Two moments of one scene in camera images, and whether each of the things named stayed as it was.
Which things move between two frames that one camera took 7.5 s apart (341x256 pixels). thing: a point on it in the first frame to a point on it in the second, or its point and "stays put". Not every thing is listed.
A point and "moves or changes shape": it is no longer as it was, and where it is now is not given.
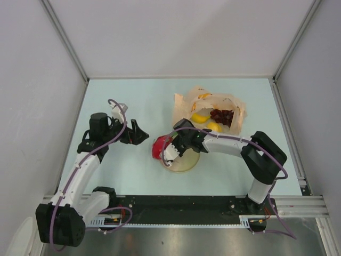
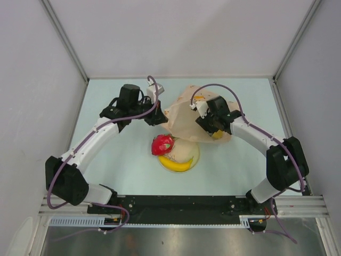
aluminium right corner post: [311, 11] stays put
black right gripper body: [181, 144] to [209, 123]
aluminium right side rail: [301, 177] stays put
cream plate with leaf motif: [186, 162] stays put
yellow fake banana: [199, 118] moves or changes shape
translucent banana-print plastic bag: [201, 100] moves or changes shape
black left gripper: [135, 136] to [156, 117]
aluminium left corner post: [59, 26] stays put
